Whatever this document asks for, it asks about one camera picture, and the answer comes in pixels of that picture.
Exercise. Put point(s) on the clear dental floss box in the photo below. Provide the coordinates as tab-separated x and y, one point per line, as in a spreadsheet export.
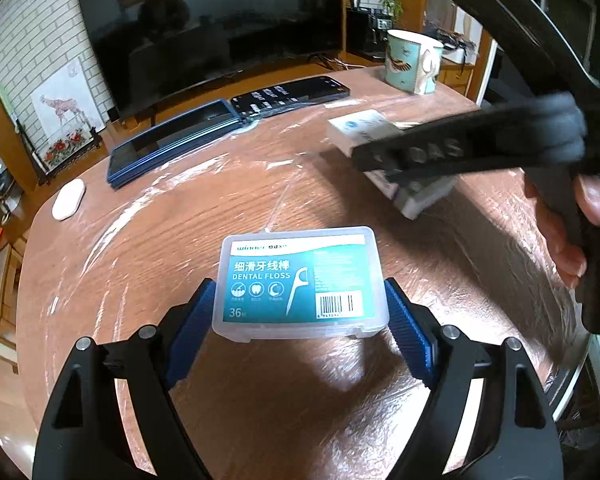
280	280

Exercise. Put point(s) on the white and teal mug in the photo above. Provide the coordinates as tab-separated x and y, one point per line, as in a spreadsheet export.
405	60

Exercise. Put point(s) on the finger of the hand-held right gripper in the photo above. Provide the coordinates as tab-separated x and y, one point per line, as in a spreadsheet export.
415	183

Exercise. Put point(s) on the black remote control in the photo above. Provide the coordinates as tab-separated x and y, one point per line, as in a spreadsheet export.
290	95

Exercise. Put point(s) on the black television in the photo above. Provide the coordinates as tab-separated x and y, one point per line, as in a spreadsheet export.
205	25

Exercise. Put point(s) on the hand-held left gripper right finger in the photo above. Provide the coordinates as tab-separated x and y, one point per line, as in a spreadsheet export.
410	331

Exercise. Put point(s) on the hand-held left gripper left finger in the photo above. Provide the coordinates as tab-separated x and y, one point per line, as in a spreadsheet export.
190	336

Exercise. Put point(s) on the person's right hand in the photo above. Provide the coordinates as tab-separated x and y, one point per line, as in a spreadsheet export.
592	200

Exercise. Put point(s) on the green potted plant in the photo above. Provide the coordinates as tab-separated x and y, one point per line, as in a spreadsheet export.
395	0

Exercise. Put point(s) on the small white cardboard box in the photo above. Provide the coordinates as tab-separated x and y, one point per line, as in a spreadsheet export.
360	127

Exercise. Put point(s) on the black coffee machine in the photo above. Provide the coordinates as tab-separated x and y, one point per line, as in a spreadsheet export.
375	30

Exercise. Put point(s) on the dark blue tablet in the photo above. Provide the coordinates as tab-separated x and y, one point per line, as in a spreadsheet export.
170	140

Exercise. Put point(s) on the white earbuds case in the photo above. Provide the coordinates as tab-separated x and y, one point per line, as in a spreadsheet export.
68	200

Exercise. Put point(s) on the framed picture on stand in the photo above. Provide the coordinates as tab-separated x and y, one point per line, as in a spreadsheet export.
65	110

